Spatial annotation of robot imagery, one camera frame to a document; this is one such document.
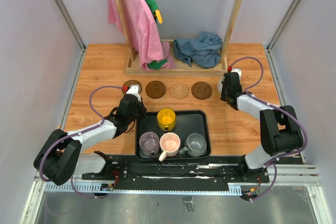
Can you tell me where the white cup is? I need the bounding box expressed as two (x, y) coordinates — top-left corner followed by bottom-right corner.
(217, 77), (224, 93)

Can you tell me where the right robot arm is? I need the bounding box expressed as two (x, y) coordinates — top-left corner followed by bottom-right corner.
(220, 71), (307, 182)

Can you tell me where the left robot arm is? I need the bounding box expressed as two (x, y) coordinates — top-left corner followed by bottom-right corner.
(33, 94), (146, 185)

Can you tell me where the yellow cup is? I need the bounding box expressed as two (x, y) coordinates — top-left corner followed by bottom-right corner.
(156, 108), (176, 132)

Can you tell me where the purple cup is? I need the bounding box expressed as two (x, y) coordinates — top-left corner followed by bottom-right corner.
(139, 132), (160, 158)

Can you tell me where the left woven rattan coaster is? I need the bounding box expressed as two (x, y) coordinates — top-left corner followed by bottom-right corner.
(170, 83), (189, 99)

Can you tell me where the brown wooden saucer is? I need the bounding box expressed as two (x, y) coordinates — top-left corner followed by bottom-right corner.
(145, 81), (166, 99)
(122, 80), (142, 94)
(191, 81), (212, 100)

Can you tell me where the wooden clothes rack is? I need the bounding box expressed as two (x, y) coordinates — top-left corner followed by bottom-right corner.
(115, 0), (242, 76)

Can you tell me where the blue crumpled cloth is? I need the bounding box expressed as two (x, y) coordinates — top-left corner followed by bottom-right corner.
(173, 31), (223, 69)

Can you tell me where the green cloth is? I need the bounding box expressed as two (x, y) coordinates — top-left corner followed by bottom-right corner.
(147, 59), (167, 70)

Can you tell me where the pink mug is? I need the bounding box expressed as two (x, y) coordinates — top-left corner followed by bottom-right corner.
(159, 132), (181, 162)

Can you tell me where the black plastic tray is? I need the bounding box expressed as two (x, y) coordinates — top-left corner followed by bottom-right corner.
(135, 110), (211, 162)

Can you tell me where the grey mug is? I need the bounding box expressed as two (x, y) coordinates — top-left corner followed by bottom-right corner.
(179, 133), (207, 157)

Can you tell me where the pink shirt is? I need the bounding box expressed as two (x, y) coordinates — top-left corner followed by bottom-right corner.
(122, 0), (176, 70)

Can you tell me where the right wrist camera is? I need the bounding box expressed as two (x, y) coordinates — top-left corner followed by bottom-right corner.
(227, 67), (242, 81)

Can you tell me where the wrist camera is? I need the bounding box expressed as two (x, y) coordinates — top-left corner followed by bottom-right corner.
(227, 67), (242, 81)
(126, 84), (142, 102)

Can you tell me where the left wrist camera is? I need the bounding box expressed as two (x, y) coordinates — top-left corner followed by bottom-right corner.
(126, 84), (142, 102)

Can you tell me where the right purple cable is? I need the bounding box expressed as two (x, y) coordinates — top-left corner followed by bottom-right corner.
(227, 56), (308, 167)

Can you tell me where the purple cable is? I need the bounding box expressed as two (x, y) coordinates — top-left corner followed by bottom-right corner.
(39, 84), (129, 183)
(227, 56), (308, 167)

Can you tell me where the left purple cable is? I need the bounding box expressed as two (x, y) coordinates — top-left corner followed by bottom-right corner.
(39, 84), (129, 183)

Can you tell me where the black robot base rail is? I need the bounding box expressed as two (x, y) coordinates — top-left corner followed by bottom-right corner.
(78, 155), (269, 195)

